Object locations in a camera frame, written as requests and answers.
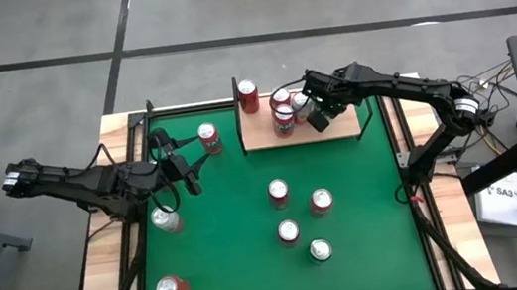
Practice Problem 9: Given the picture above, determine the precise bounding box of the grey metal bracket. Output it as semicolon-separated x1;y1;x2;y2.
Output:
394;148;413;169

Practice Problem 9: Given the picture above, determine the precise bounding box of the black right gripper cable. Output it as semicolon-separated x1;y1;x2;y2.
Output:
265;76;312;119

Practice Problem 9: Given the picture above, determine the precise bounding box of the white SA3 sign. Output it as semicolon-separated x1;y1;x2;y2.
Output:
471;172;517;237

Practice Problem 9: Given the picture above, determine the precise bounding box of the green Sprite can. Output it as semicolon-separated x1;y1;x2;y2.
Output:
306;236;335;266

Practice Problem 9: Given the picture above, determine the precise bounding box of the red soda can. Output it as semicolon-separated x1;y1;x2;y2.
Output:
307;186;337;220

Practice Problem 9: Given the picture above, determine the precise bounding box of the red cola can black figure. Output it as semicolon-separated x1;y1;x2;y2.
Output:
265;176;293;212

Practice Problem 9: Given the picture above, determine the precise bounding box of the red Fanta can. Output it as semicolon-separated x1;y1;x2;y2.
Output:
269;85;294;110
270;102;299;140
153;271;192;290
194;119;225;158

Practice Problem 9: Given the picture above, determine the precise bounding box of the red Coke Zero can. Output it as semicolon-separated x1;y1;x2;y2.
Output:
276;217;303;249

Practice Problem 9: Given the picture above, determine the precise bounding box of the wooden shelf with black frame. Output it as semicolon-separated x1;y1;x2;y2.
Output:
227;58;377;158

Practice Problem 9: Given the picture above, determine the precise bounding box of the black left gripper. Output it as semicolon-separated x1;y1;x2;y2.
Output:
146;122;217;203

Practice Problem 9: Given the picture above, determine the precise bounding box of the black support beam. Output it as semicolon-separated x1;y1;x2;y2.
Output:
455;138;517;197

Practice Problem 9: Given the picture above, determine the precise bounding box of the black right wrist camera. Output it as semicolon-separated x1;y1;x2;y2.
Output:
299;66;332;98

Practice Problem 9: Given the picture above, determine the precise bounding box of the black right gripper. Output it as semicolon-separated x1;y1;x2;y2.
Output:
299;62;363;135

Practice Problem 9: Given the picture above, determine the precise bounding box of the tangled cable bundle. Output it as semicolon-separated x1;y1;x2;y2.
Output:
443;58;517;163

